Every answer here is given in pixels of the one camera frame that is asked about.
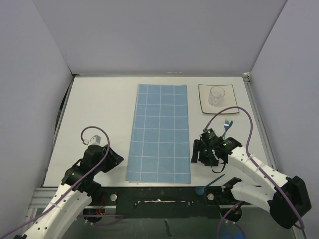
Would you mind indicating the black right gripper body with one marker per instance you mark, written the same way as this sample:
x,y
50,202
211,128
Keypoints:
x,y
206,156

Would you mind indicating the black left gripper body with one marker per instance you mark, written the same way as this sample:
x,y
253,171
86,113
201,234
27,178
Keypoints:
x,y
109,162

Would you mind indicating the blue grid placemat cloth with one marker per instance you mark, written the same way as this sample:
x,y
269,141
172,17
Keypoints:
x,y
159,146

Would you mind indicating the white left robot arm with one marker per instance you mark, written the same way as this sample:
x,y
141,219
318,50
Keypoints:
x,y
76,191

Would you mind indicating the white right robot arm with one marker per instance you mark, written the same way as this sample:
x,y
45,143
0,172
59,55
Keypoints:
x,y
285,198

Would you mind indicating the blue plastic spoon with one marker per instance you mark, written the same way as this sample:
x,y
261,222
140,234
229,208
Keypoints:
x,y
201,189

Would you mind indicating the square white plate dark rim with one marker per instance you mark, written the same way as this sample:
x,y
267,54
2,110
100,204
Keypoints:
x,y
229,100

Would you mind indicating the clear drinking glass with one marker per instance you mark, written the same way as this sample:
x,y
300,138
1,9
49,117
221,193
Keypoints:
x,y
216,95

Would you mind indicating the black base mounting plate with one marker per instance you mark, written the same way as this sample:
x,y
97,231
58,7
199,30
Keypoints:
x,y
159,202

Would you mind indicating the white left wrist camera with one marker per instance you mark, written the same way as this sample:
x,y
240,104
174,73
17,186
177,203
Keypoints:
x,y
95,140

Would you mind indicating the aluminium table frame rail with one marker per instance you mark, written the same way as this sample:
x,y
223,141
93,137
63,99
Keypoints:
x,y
259,122

